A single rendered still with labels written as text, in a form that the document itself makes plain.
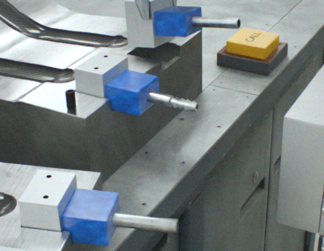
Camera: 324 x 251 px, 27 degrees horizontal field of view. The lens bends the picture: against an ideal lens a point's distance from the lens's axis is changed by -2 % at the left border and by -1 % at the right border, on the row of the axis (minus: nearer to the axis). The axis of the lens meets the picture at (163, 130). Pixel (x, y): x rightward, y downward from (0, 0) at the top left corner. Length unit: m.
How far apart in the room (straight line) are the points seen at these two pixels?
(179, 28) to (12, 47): 0.23
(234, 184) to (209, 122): 0.27
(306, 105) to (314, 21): 0.70
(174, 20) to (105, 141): 0.16
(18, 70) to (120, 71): 0.15
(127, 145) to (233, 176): 0.35
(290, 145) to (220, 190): 0.58
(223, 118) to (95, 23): 0.22
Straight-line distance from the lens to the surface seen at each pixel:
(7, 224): 0.61
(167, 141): 0.81
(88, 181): 0.65
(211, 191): 1.01
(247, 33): 1.01
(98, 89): 0.71
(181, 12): 0.77
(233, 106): 0.88
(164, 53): 0.85
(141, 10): 0.77
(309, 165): 0.47
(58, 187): 0.59
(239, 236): 1.20
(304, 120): 0.46
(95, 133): 0.70
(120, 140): 0.75
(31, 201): 0.58
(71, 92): 0.69
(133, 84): 0.70
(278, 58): 1.00
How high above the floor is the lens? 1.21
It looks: 30 degrees down
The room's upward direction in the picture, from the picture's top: 2 degrees counter-clockwise
